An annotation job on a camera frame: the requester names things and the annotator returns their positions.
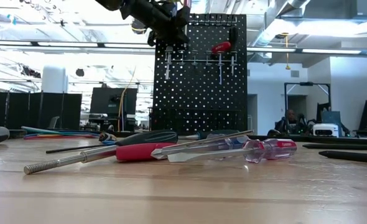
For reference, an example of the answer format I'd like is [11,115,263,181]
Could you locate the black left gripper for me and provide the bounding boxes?
[119,0,191,47]

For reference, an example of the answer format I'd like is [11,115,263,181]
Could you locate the black ribbed-handle screwdriver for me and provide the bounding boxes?
[228,27,239,77]

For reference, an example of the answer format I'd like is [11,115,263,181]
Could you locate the black-handled thick-shaft driver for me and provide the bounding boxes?
[24,129,179,175]

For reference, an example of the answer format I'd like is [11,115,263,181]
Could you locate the slim steel-shaft screwdriver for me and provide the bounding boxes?
[173,129,254,147]

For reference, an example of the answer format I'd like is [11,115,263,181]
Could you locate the clear blue-handled Phillips screwdriver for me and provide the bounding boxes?
[151,133,249,160]

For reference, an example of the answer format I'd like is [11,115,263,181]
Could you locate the chrome tool holder rack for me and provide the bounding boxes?
[164,49,238,68]

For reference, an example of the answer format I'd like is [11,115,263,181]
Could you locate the black pegboard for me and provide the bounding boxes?
[152,12,248,135]

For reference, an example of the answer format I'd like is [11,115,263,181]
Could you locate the black monitor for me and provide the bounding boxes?
[90,86,138,114]

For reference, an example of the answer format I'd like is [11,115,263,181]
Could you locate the yellow ceiling pendant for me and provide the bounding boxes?
[284,32,292,70]

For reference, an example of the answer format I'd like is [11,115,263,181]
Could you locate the person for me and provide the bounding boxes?
[275,108,299,134]

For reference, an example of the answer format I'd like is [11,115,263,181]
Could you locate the black partition panels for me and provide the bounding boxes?
[0,91,82,130]

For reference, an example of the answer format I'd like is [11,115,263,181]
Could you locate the white box device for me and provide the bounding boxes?
[313,123,339,138]

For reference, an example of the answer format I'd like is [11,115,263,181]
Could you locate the blue box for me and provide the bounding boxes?
[322,110,342,125]

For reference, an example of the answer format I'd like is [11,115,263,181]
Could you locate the black dome camera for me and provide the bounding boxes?
[131,18,147,34]

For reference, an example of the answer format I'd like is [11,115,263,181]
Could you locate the chrome hook rail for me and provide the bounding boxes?
[190,14,238,27]

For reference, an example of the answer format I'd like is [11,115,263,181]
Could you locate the yellow hanging cable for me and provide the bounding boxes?
[117,65,137,131]

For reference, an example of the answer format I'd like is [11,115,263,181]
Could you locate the grey horizontal frame bar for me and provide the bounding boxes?
[0,39,367,56]

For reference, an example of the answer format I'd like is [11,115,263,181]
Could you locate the rainbow ribbon cable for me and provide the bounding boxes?
[21,125,118,146]

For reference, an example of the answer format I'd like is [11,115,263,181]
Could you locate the black frame stand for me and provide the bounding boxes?
[284,82,332,125]

